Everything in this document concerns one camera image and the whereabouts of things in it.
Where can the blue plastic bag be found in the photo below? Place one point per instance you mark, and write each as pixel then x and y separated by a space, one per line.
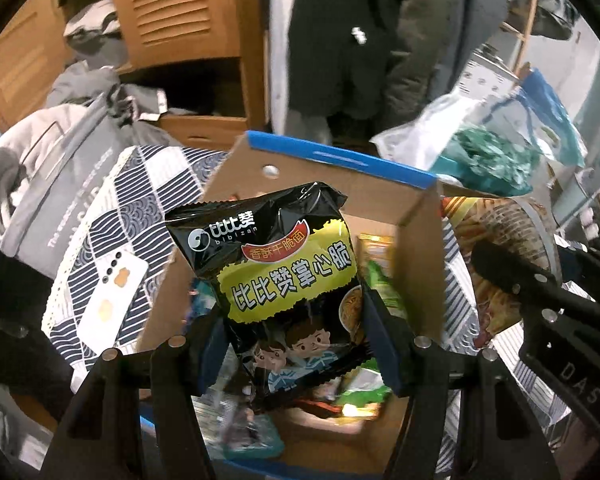
pixel 554 110

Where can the grey hoodie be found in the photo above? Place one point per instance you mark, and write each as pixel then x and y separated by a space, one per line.
pixel 55 160

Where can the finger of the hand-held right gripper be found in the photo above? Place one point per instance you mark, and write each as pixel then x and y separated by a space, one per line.
pixel 509 275
pixel 579 262

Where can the blue rimmed cardboard box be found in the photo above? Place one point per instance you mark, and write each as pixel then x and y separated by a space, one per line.
pixel 394 195

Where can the white hanging garment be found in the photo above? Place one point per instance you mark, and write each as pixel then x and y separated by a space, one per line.
pixel 280 60

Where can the teal snack packet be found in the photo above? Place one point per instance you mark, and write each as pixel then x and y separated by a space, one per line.
pixel 260 440

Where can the yellow orange snack packet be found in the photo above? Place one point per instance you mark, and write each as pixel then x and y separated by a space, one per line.
pixel 489 225

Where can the black yellow snack packet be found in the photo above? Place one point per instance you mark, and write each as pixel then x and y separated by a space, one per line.
pixel 280 270

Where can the white plastic bag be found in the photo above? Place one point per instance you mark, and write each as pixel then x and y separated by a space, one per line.
pixel 419 135

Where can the olive hanging coat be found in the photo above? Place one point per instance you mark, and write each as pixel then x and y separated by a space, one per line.
pixel 444 30

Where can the wooden louvered cabinet door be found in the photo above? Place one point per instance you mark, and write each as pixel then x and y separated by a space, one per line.
pixel 175 10

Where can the green yellow snack packet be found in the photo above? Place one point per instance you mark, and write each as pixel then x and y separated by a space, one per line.
pixel 382 280

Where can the grey folded clothing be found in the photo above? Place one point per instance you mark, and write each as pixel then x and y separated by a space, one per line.
pixel 95 30

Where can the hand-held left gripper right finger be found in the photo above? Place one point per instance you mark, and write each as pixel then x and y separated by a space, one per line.
pixel 382 345

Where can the blue white patterned tablecloth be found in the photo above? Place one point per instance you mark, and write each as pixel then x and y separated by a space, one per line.
pixel 145 195

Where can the white phone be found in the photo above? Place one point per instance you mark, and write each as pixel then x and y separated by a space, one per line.
pixel 112 305

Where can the white printed box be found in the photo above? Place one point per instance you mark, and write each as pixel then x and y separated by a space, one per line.
pixel 484 80

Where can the teal box of green packets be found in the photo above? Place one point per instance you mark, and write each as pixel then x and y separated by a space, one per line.
pixel 494 160

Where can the dark hanging coat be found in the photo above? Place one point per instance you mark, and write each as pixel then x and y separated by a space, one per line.
pixel 340 35

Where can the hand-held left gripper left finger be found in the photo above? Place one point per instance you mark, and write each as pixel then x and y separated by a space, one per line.
pixel 215 347

